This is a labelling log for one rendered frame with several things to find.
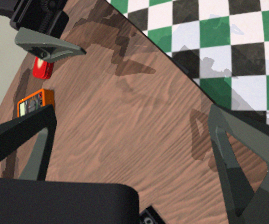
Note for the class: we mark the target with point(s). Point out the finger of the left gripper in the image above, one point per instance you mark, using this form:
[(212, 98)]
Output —
[(35, 43)]

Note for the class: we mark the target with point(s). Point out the orange multimeter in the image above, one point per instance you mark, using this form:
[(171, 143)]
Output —
[(35, 101)]

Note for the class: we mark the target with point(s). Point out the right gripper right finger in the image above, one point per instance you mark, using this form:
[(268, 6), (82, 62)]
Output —
[(237, 192)]

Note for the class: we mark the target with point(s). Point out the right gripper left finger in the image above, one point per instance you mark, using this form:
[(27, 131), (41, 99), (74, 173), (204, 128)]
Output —
[(16, 132)]

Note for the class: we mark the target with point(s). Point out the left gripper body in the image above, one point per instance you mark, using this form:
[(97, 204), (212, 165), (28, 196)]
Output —
[(44, 16)]

